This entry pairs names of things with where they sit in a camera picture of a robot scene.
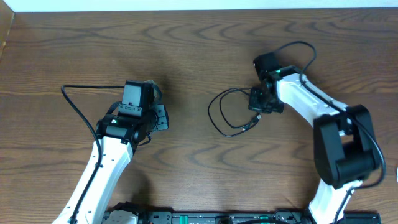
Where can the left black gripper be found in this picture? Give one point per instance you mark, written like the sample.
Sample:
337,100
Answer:
161,117

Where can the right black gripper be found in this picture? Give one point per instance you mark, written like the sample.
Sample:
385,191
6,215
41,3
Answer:
253,103

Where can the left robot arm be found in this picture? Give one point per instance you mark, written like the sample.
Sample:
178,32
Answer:
127,124

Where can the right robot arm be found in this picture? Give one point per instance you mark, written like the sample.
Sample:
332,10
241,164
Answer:
344,147

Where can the cardboard box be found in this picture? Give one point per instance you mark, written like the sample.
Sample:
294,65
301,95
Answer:
6,19

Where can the green clamp handle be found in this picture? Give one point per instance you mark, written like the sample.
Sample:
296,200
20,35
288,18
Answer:
183,219

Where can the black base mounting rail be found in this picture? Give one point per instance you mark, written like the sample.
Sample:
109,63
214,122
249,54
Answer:
167,217

